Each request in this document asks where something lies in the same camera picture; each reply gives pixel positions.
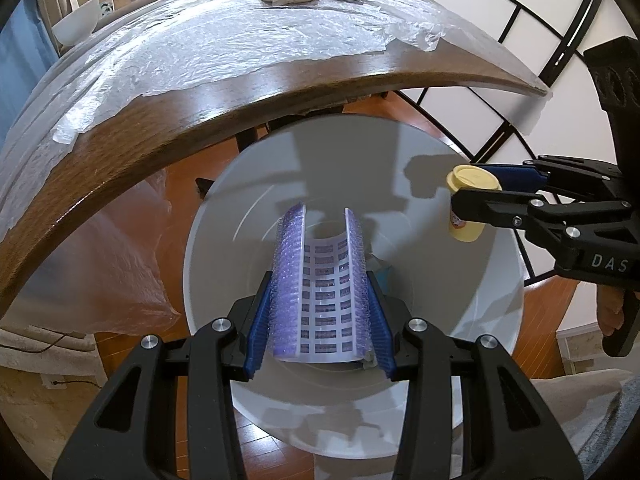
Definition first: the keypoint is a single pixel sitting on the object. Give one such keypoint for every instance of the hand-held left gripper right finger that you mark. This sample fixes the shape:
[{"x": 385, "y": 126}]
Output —
[{"x": 382, "y": 330}]

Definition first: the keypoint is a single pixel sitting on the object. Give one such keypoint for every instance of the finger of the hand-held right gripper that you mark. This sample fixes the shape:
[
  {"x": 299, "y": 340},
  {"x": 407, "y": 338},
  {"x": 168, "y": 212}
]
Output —
[
  {"x": 520, "y": 175},
  {"x": 495, "y": 210}
]

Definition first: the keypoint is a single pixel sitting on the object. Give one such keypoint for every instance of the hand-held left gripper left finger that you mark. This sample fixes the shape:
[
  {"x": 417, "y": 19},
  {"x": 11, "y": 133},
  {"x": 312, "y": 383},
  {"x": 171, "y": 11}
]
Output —
[{"x": 260, "y": 330}]

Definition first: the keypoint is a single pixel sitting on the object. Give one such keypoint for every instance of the yellow plastic cup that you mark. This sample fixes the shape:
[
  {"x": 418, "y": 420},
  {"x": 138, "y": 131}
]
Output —
[{"x": 475, "y": 177}]

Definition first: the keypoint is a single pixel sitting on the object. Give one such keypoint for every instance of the white trash bin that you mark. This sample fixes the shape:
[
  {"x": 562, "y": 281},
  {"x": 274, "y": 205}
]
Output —
[{"x": 425, "y": 285}]

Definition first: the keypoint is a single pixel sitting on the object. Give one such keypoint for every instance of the purple blister pack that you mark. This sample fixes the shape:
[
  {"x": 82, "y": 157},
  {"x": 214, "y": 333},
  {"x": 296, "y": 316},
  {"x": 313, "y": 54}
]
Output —
[{"x": 325, "y": 300}]

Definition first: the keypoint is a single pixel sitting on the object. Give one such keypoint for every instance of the person's right hand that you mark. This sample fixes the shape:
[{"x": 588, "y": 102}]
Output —
[{"x": 610, "y": 312}]

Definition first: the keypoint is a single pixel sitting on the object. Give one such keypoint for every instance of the grey cloth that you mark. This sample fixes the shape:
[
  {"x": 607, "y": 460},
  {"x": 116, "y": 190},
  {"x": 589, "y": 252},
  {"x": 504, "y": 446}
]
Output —
[{"x": 600, "y": 425}]

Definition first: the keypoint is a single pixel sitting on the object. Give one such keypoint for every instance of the black framed paper screen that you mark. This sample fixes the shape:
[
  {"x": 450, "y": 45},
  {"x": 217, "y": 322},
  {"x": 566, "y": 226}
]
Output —
[{"x": 550, "y": 0}]

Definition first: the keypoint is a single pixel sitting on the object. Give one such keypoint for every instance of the white footed bowl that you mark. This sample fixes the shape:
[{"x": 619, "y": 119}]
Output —
[{"x": 75, "y": 25}]

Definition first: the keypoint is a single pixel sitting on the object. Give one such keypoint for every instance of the blue curtain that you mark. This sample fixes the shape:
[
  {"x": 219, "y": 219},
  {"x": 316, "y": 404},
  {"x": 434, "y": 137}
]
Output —
[{"x": 20, "y": 50}]

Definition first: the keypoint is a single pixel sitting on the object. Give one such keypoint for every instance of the wall photo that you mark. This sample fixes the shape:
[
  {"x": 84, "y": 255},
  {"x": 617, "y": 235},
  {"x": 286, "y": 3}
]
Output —
[{"x": 106, "y": 8}]

